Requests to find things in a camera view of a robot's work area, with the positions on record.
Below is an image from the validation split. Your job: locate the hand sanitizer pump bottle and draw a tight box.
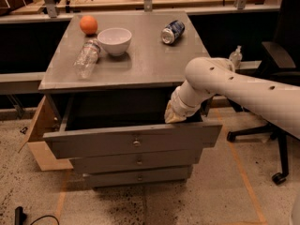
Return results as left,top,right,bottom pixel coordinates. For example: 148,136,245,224
229,46,243,68

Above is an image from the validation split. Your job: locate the blue soda can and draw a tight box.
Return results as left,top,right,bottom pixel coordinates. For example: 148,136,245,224
161,20,185,44

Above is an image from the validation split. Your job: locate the grey top drawer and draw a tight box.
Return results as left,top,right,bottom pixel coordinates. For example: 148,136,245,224
44,94,221,158

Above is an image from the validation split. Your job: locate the clear plastic water bottle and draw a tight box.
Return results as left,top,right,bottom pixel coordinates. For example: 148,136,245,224
73,38,100,80

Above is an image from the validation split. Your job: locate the black cable plug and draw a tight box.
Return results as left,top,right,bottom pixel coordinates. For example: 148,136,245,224
14,206,60,225

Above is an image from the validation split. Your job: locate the grey bottom drawer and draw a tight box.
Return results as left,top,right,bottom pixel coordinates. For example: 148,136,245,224
83,165,193,188

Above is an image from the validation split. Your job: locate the orange fruit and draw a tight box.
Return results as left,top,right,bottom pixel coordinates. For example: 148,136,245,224
80,15,98,35

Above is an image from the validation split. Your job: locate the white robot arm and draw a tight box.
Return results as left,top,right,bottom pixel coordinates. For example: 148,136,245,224
164,57,300,139

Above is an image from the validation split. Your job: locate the grey drawer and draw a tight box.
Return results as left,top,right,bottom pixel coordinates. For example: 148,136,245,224
44,94,221,158
70,149,202,173
83,165,193,188

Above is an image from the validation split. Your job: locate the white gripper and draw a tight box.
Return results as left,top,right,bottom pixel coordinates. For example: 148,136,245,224
164,86,201,124

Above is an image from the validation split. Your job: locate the cardboard box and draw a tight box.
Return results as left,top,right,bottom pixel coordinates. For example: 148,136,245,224
20,97,73,171

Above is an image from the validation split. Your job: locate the grey middle drawer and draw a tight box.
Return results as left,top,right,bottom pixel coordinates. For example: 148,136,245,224
70,149,202,173

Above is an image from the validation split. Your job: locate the grey drawer cabinet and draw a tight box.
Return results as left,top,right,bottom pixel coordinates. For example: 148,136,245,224
38,10,219,189

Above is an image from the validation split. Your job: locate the white bowl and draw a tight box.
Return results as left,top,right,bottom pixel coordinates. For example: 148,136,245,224
97,27,132,56

